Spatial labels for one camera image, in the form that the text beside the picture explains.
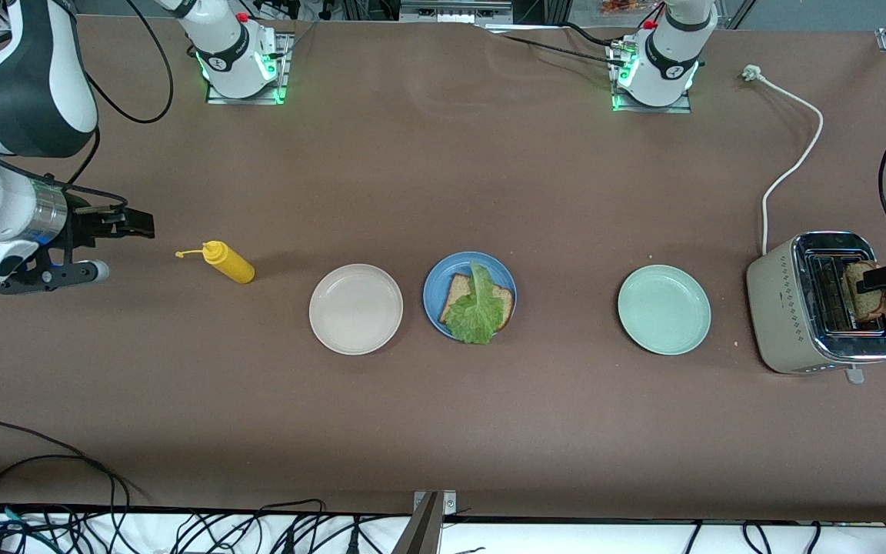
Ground beige chrome toaster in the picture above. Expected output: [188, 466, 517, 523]
[746, 231, 886, 384]

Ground black loose cable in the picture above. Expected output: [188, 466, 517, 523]
[257, 499, 330, 554]
[0, 419, 148, 501]
[0, 454, 132, 554]

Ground green lettuce leaf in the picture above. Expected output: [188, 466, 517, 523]
[443, 260, 507, 345]

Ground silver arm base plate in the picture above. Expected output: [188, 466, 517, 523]
[205, 32, 294, 106]
[611, 42, 693, 115]

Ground beige plate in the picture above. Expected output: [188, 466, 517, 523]
[308, 263, 405, 356]

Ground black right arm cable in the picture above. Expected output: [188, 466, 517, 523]
[66, 0, 175, 209]

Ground black cable behind arm base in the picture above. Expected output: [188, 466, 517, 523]
[489, 31, 632, 67]

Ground yellow mustard squeeze bottle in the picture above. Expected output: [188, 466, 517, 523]
[175, 240, 256, 285]

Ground light green plate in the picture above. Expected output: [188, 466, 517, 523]
[617, 264, 712, 356]

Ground white toaster power cable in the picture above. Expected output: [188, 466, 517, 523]
[743, 65, 824, 256]

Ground brown toast bread slice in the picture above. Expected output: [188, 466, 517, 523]
[439, 272, 515, 333]
[841, 260, 886, 323]

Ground blue plate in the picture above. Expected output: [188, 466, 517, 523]
[422, 251, 518, 342]

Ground grey metal table bracket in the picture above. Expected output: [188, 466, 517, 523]
[393, 490, 459, 554]

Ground silver aluminium frame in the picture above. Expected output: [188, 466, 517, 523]
[399, 0, 513, 24]

